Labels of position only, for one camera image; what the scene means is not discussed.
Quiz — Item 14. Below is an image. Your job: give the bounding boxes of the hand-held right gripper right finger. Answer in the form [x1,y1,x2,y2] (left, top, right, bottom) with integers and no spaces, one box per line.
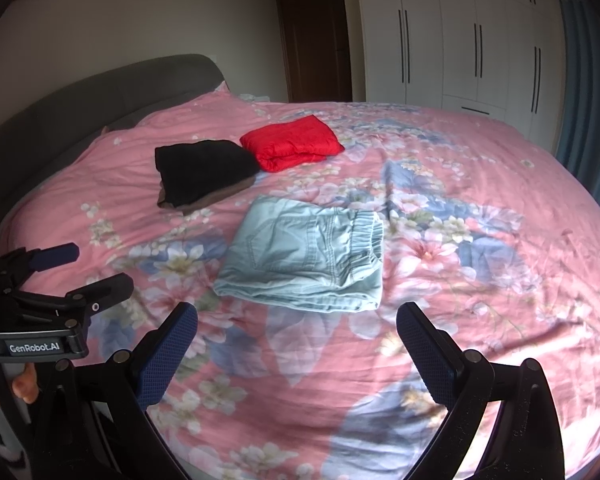
[396,301,567,480]

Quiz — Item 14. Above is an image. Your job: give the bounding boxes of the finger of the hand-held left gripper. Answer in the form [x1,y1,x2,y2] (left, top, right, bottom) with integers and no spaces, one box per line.
[16,272,136,322]
[0,241,81,275]

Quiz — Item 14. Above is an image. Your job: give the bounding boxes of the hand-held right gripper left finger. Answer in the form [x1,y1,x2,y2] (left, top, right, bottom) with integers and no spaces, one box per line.
[45,301,199,480]

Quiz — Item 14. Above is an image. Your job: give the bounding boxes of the light blue strawberry print pants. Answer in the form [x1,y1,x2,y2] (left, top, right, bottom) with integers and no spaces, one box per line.
[214,196,385,313]

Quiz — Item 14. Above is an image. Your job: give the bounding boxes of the person's left hand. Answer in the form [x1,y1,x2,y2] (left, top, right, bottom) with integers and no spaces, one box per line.
[0,364,39,428]

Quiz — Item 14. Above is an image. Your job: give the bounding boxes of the pink floral duvet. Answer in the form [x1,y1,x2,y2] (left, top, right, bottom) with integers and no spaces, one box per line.
[0,82,600,480]

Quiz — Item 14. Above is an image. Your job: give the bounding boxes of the grey upholstered headboard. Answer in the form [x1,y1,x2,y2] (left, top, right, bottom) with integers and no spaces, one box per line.
[0,53,226,211]

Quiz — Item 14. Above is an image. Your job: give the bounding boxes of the brown folded garment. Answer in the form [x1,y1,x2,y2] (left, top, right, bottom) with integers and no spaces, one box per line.
[156,175,259,212]

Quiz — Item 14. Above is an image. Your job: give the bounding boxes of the black folded garment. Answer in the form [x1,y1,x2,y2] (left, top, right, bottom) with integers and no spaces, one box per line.
[155,140,261,208]

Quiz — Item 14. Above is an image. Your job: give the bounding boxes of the red folded puffer jacket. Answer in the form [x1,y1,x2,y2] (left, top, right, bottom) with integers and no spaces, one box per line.
[240,115,345,173]

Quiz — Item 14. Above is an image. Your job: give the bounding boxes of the blue curtain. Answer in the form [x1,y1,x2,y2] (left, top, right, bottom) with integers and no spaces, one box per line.
[555,0,600,207]

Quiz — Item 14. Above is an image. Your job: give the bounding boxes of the white wardrobe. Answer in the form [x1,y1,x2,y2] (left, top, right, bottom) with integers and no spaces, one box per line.
[352,0,568,153]

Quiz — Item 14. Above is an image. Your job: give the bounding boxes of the dark wooden door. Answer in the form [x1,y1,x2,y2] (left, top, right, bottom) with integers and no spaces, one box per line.
[275,0,354,103]

